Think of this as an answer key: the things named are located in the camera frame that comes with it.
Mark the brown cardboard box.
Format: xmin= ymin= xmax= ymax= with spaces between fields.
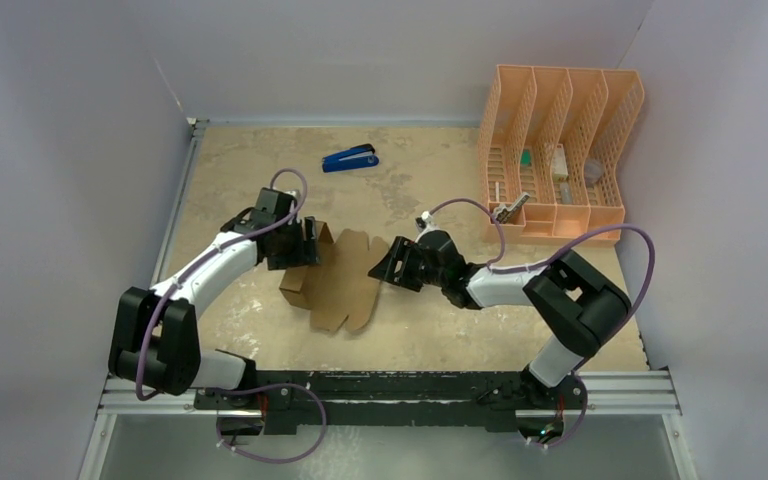
xmin=279 ymin=220 xmax=389 ymax=334

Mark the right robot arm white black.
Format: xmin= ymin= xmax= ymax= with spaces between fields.
xmin=368 ymin=230 xmax=632 ymax=407

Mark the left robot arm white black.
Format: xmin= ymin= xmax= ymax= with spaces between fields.
xmin=108 ymin=188 xmax=319 ymax=409

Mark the black white patterned clip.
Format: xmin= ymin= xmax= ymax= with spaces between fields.
xmin=492 ymin=192 xmax=531 ymax=224

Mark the blue black stapler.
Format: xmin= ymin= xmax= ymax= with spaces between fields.
xmin=321 ymin=143 xmax=380 ymax=173

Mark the green item in organizer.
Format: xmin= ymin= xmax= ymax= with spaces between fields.
xmin=520 ymin=149 xmax=532 ymax=166

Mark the orange plastic file organizer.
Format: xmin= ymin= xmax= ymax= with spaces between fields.
xmin=477 ymin=65 xmax=645 ymax=245

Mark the grey round item in organizer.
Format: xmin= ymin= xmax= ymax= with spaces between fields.
xmin=583 ymin=158 xmax=605 ymax=187

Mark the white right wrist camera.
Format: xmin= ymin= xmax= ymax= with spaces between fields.
xmin=415 ymin=211 xmax=441 ymax=242

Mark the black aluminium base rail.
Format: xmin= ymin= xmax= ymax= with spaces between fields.
xmin=98 ymin=370 xmax=680 ymax=440

